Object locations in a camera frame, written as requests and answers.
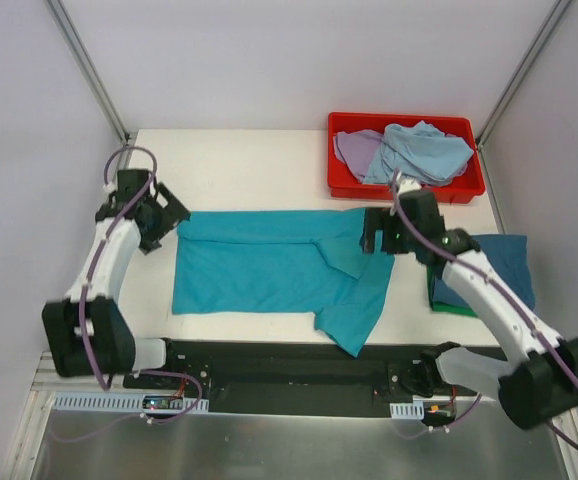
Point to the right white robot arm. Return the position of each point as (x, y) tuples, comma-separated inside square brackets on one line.
[(538, 378)]

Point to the right aluminium frame post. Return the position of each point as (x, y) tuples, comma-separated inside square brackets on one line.
[(545, 33)]

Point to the folded green shirt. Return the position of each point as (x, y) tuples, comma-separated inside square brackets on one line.
[(442, 299)]

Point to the lavender t shirt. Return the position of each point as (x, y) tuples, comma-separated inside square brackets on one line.
[(356, 150)]

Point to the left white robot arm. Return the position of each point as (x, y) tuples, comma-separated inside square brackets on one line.
[(86, 331)]

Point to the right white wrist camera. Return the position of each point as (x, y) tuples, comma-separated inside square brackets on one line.
[(405, 184)]

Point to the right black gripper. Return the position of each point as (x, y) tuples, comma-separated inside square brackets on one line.
[(381, 231)]

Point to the red plastic bin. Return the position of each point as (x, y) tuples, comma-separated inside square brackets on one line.
[(343, 184)]

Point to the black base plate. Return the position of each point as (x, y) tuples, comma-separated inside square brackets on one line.
[(287, 378)]

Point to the left white cable duct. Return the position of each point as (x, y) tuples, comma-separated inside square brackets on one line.
[(128, 403)]

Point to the aluminium frame post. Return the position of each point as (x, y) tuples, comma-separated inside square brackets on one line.
[(78, 50), (545, 33)]

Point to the teal t shirt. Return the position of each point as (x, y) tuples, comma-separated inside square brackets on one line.
[(297, 261)]

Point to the folded dark blue shirt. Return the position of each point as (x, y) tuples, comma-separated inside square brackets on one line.
[(508, 256)]

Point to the light blue t shirt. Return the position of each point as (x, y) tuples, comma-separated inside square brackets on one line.
[(421, 152)]

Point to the left aluminium frame post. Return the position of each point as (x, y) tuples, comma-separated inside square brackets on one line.
[(78, 50)]

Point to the white cable duct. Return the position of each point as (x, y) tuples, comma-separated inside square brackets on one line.
[(128, 403), (407, 411)]

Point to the right white cable duct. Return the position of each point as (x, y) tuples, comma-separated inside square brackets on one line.
[(407, 411)]

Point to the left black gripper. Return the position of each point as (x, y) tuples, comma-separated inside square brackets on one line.
[(161, 220)]

